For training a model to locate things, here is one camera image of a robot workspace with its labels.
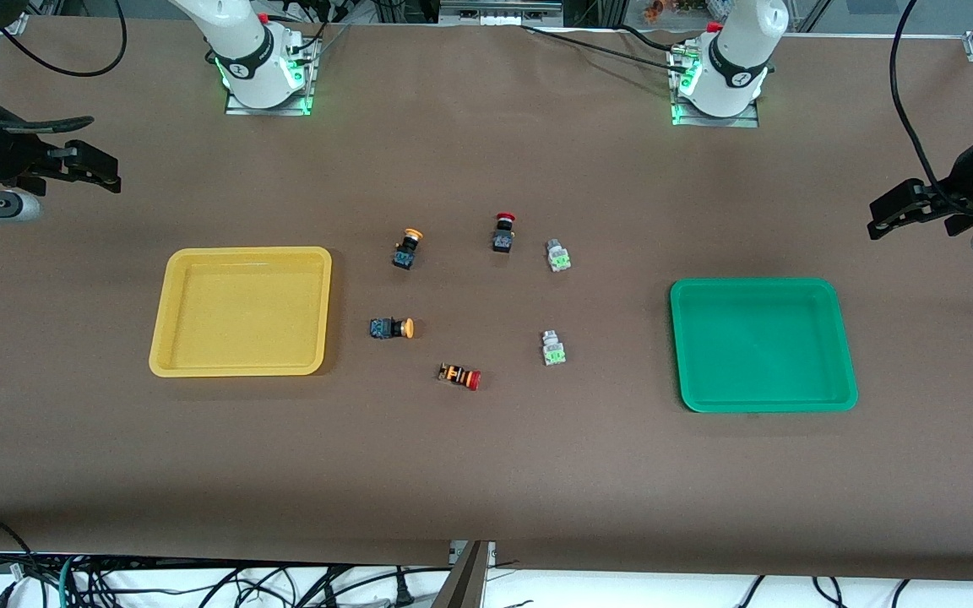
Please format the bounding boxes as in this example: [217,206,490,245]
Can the yellow plastic tray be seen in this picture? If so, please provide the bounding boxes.
[149,247,334,378]

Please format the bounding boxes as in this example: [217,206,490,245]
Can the brown table mat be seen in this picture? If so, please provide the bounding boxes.
[0,15,973,584]

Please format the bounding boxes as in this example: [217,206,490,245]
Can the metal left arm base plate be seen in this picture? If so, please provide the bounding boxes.
[671,100,760,129]

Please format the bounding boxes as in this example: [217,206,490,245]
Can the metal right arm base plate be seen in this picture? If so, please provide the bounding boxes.
[223,84,316,117]

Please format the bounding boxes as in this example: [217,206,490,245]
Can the red push button orange body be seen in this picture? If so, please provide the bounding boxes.
[438,362,482,391]

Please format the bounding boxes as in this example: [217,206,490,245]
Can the green plastic tray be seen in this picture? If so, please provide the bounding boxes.
[669,277,860,414]

